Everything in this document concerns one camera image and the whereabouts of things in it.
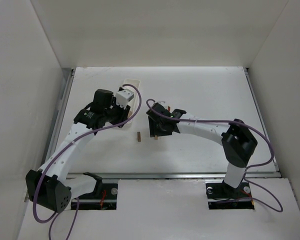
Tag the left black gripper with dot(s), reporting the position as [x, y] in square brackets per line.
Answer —
[121, 113]

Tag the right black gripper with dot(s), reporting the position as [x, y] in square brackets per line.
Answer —
[155, 125]

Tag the white plastic tray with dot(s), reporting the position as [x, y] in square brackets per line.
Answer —
[133, 103]

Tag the dark walnut wood block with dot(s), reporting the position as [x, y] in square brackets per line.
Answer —
[139, 136]

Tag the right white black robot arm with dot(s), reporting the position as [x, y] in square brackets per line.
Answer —
[237, 141]

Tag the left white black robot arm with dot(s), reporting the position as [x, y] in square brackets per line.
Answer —
[49, 186]

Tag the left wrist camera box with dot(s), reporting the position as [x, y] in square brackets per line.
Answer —
[123, 97]

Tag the left aluminium rail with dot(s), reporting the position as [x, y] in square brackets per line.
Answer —
[58, 114]

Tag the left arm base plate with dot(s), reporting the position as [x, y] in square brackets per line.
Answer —
[105, 200]

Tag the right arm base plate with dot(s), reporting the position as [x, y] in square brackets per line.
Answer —
[221, 196]

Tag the front aluminium rail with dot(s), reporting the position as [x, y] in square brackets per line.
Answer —
[184, 175]

